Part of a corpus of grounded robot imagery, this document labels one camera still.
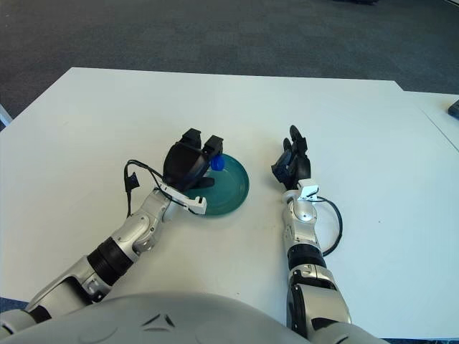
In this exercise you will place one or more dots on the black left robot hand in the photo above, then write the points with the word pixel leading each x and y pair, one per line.
pixel 183 165

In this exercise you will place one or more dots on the dark device on side table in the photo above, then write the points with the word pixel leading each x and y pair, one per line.
pixel 454 108

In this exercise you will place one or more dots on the clear bottle with blue cap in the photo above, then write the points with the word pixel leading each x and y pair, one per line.
pixel 217 163

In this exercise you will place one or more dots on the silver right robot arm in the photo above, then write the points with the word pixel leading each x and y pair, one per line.
pixel 305 229

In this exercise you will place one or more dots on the grey robot torso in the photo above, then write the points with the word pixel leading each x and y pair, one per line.
pixel 161 322

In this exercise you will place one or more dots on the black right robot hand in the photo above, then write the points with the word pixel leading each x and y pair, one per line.
pixel 299 168

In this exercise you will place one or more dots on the white table leg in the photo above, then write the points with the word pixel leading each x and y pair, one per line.
pixel 3 116

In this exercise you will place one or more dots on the teal round plate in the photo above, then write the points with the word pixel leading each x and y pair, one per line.
pixel 229 193

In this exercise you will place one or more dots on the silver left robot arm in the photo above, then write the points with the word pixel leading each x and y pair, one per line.
pixel 143 222

